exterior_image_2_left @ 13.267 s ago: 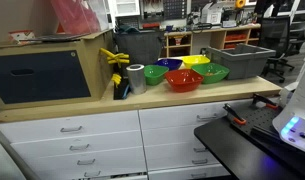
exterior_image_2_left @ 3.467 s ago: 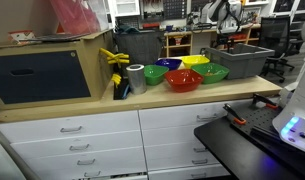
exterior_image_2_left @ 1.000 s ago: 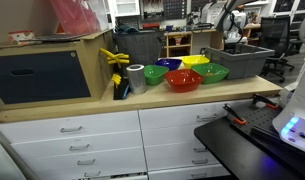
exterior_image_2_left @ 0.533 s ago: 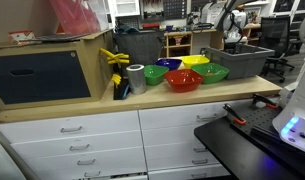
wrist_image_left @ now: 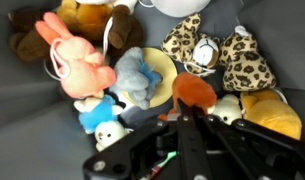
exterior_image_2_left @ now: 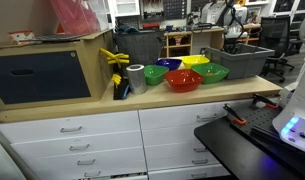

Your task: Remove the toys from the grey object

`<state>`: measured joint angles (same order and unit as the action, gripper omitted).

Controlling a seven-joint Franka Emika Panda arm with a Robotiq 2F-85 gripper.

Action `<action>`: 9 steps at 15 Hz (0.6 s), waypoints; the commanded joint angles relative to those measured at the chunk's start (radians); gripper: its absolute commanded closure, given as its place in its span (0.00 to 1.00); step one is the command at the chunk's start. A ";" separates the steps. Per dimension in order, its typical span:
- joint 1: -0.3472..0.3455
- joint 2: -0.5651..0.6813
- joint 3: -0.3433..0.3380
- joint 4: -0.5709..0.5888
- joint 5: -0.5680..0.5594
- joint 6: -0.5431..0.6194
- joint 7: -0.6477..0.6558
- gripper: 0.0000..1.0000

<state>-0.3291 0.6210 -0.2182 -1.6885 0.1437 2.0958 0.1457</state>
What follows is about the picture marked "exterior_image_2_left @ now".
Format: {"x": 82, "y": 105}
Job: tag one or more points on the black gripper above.
{"x": 233, "y": 43}

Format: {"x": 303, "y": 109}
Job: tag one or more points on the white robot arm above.
{"x": 298, "y": 110}

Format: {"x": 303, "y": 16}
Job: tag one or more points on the grey plastic bin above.
{"x": 242, "y": 65}

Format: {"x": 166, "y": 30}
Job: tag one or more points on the orange striped tiger plush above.
{"x": 212, "y": 73}

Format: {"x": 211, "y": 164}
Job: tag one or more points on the yellow plastic bowl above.
{"x": 195, "y": 60}

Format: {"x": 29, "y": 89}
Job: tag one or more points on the black mesh office chair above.
{"x": 275, "y": 33}

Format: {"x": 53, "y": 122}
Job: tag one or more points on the green plastic bowl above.
{"x": 155, "y": 75}
{"x": 208, "y": 78}

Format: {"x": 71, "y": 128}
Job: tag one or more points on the wooden shelf unit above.
{"x": 178, "y": 33}

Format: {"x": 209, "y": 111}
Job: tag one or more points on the red plastic bowl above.
{"x": 183, "y": 81}

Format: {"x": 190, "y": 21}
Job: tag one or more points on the blue plastic bowl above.
{"x": 168, "y": 64}

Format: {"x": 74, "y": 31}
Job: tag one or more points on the black tool pegboard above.
{"x": 168, "y": 8}

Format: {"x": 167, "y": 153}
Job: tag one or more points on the black perforated board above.
{"x": 258, "y": 120}

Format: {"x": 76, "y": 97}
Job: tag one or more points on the grey fabric basket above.
{"x": 138, "y": 48}

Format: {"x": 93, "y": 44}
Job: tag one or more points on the metal cup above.
{"x": 137, "y": 80}

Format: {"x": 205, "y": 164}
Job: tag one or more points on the black work table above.
{"x": 225, "y": 150}

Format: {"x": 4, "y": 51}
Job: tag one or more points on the teal cloth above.
{"x": 127, "y": 29}

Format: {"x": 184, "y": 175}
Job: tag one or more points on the large yellow clamp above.
{"x": 117, "y": 57}

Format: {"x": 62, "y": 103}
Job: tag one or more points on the small yellow clamp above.
{"x": 116, "y": 80}

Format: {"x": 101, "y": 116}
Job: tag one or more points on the black tool holder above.
{"x": 118, "y": 93}

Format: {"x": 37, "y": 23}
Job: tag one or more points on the cardboard box black panel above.
{"x": 92, "y": 66}

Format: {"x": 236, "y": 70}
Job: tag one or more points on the white drawer cabinet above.
{"x": 108, "y": 123}

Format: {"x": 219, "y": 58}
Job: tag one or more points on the pink plastic container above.
{"x": 75, "y": 16}

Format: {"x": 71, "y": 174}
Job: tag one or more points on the dark flat tray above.
{"x": 58, "y": 37}

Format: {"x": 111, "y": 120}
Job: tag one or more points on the red white small carton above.
{"x": 21, "y": 37}

